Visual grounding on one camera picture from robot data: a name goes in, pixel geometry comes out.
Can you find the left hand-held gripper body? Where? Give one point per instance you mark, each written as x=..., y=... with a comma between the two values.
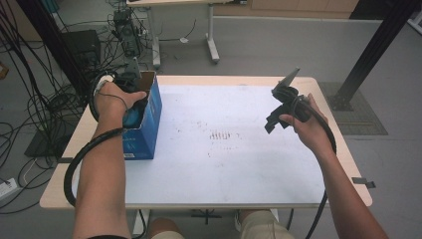
x=131, y=83

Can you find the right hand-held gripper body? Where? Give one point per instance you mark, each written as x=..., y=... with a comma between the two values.
x=293, y=104

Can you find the blue cardboard box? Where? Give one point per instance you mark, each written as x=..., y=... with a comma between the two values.
x=146, y=139

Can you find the person's right hand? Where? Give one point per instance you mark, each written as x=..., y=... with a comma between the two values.
x=312, y=132

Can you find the person's left hand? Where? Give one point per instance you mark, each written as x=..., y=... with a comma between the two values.
x=112, y=106

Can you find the white wristband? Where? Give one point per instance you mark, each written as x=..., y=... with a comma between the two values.
x=101, y=84

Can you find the white table mat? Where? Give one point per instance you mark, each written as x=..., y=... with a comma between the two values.
x=232, y=166

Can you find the black equipment box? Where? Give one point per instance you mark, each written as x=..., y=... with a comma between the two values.
x=81, y=46

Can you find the white desk with metal legs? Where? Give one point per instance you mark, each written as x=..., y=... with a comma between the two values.
x=212, y=43

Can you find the wooden cabinet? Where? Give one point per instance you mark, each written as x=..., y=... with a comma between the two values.
x=282, y=8

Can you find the grey tape strip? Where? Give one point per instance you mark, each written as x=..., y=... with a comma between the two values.
x=64, y=160
x=364, y=182

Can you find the person's right leg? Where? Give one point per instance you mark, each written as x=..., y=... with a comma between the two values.
x=265, y=225

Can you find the person's leg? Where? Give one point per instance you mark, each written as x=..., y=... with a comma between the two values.
x=265, y=225
x=164, y=230

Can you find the black table foot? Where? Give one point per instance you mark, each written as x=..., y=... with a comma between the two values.
x=206, y=215

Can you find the person's left leg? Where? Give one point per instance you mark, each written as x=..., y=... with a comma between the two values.
x=164, y=230

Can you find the black shirt sleeve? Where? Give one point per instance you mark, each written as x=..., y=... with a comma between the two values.
x=107, y=237

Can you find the white power strip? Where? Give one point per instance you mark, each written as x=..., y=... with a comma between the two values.
x=7, y=188

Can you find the black metal post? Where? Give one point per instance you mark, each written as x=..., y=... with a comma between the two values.
x=56, y=43
x=375, y=46

